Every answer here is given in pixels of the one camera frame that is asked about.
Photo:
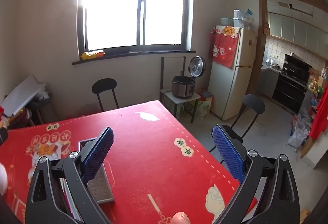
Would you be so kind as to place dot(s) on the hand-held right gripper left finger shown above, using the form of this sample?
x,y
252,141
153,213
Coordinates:
x,y
98,155

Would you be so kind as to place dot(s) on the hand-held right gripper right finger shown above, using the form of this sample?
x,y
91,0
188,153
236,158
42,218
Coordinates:
x,y
228,152

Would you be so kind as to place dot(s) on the steel utensil tray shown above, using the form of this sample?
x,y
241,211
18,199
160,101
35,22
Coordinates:
x,y
102,188

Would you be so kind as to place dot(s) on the colourful printed bag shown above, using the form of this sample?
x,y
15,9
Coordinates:
x,y
203,106

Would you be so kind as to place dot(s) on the black round-back chair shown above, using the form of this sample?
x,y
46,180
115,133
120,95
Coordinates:
x,y
253,103
103,85

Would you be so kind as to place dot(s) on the red printed table mat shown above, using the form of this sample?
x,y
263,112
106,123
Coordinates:
x,y
158,157

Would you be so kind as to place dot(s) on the cream refrigerator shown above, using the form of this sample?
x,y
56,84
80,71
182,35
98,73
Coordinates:
x,y
230,91

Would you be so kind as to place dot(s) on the small white side table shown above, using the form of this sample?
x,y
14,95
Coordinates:
x,y
179,101

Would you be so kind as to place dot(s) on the white plastic bag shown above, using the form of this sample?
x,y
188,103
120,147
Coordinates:
x,y
298,134

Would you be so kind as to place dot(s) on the dark round stool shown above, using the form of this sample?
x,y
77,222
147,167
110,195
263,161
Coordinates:
x,y
42,105

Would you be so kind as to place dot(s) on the rice cooker with open lid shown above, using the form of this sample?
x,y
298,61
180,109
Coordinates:
x,y
183,87

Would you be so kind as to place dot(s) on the black built-in oven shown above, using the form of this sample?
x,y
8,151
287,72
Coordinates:
x,y
288,93

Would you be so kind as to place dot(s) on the white folded board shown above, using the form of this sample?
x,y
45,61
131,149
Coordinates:
x,y
23,93

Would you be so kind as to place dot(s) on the red hanging cloth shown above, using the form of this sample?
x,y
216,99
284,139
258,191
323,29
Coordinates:
x,y
320,116

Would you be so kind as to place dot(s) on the yellow snack packet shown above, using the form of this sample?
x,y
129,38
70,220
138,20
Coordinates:
x,y
92,54

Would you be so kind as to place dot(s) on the red printed fridge cloth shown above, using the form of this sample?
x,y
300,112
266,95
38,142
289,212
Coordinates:
x,y
224,50

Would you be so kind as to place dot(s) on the black range hood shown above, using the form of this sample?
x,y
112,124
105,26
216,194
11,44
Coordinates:
x,y
297,65

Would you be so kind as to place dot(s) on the clear plastic container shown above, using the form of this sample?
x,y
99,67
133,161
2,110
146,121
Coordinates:
x,y
238,18

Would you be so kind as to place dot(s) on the dark framed window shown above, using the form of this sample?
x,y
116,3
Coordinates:
x,y
115,4

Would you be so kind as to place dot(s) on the dark metal folding frame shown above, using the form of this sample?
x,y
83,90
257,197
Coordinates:
x,y
162,73

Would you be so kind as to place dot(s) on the wooden door frame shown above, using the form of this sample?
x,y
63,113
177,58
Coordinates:
x,y
261,34

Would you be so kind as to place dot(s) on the grey wall cabinets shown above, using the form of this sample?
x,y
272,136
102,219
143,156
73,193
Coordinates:
x,y
299,29

